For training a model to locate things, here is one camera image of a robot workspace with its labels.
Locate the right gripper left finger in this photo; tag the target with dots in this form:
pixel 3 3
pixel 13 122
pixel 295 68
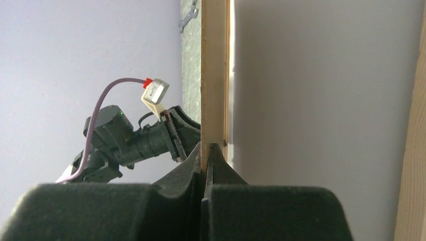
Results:
pixel 168 209

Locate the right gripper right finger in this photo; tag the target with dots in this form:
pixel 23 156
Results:
pixel 231 209

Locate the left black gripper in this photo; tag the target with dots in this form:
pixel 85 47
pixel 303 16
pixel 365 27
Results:
pixel 115 142

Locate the brown backing board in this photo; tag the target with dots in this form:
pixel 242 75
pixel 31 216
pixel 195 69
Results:
pixel 214 62

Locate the wooden picture frame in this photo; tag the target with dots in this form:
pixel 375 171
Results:
pixel 410 222

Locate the glossy photo board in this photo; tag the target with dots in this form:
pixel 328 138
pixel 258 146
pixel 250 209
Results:
pixel 322 98

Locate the grey metal wrench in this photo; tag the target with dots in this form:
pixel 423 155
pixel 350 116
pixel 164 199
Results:
pixel 192 14

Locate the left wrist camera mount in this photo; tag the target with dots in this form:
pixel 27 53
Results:
pixel 154 91

